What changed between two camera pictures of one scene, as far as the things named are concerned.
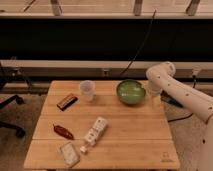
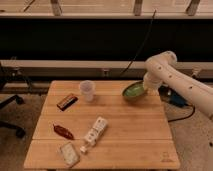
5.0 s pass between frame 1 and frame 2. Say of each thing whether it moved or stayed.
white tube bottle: stayed
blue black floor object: stayed
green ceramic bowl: moved
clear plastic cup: stayed
